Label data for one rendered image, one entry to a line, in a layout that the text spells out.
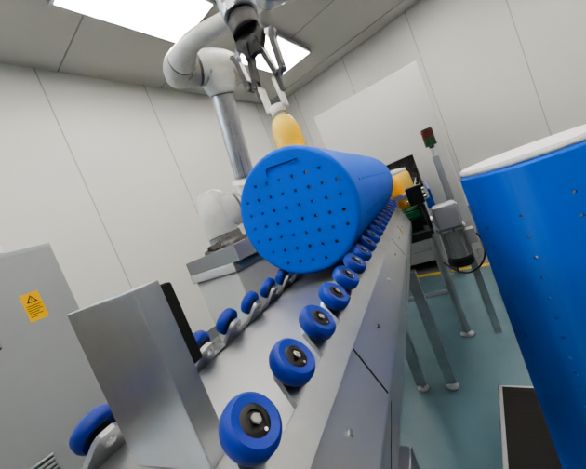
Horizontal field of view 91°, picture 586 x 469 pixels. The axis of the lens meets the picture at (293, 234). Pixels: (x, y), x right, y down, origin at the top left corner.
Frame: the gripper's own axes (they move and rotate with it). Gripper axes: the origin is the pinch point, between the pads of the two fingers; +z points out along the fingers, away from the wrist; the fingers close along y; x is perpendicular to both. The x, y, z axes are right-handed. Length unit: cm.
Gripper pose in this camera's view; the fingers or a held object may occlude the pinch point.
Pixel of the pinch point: (273, 98)
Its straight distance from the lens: 78.5
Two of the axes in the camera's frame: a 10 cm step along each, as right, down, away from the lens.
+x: 3.9, -2.3, 8.9
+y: 8.4, -3.0, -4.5
